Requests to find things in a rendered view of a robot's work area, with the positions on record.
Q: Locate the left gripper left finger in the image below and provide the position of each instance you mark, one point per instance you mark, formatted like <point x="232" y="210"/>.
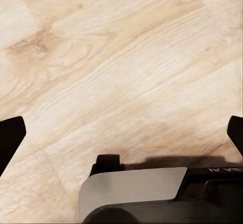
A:
<point x="12" y="133"/>

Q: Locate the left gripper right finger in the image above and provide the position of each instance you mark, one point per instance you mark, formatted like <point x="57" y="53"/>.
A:
<point x="235" y="132"/>

